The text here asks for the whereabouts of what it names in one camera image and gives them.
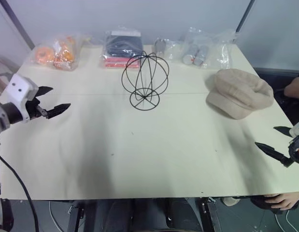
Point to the plastic bag of grey cylinders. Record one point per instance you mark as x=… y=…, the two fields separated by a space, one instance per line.
x=196 y=46

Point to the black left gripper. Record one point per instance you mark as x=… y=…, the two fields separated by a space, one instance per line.
x=33 y=107

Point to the plastic bag of dark cloth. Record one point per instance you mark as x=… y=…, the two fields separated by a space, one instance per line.
x=123 y=47

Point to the empty clear plastic bag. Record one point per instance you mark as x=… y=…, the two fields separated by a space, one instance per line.
x=225 y=52

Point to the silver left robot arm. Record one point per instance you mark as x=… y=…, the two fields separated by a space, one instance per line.
x=0 y=118

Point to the plastic bag with metal cup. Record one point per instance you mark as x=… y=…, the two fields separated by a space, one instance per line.
x=168 y=49

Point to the black table leg frame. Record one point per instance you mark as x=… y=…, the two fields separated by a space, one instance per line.
x=75 y=218
x=208 y=215

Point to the dark window frame post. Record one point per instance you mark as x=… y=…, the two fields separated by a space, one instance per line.
x=246 y=17
x=18 y=23

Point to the person's bare hand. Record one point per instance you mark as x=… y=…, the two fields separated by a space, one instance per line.
x=288 y=201

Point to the beige rounded object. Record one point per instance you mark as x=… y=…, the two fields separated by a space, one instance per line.
x=230 y=201

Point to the black furniture beside table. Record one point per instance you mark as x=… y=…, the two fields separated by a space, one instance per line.
x=277 y=79

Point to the grey cylinder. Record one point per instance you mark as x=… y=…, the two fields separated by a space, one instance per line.
x=190 y=55
x=202 y=56

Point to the plastic bag of orange items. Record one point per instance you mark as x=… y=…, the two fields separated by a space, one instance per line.
x=58 y=54

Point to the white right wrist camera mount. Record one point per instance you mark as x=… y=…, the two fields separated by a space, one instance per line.
x=298 y=129

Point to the beige newsboy cap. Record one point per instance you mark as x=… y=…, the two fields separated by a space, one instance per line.
x=238 y=91

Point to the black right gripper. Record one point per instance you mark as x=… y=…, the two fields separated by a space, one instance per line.
x=297 y=149

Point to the person's bare forearm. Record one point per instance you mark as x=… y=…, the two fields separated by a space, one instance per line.
x=295 y=88

